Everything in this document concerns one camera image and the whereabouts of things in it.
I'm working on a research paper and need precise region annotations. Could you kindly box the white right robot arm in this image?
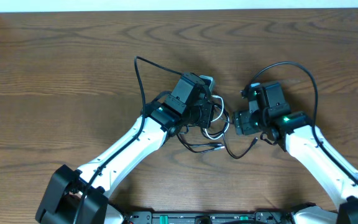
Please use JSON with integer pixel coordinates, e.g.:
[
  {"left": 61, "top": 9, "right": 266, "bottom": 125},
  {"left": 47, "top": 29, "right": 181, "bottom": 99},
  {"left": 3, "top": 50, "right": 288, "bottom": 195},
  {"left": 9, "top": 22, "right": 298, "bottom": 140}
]
[{"left": 232, "top": 82, "right": 358, "bottom": 223}]

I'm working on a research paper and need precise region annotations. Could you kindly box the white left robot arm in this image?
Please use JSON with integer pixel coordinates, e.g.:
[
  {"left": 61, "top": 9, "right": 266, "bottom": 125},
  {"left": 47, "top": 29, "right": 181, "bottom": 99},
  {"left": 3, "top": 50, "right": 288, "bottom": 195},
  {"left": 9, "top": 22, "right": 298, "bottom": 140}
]
[{"left": 35, "top": 72, "right": 215, "bottom": 224}]

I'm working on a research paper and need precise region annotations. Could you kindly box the black mounting rail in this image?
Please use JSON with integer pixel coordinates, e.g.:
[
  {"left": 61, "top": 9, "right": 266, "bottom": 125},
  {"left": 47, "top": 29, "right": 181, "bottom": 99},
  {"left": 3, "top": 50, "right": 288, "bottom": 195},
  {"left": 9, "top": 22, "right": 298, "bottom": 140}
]
[{"left": 116, "top": 203, "right": 338, "bottom": 224}]

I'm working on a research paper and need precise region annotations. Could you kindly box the black micro USB cable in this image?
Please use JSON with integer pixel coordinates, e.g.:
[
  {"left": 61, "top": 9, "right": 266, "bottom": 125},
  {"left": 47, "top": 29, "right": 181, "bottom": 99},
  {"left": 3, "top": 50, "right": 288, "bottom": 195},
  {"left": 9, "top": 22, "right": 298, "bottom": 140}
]
[{"left": 221, "top": 124, "right": 259, "bottom": 160}]

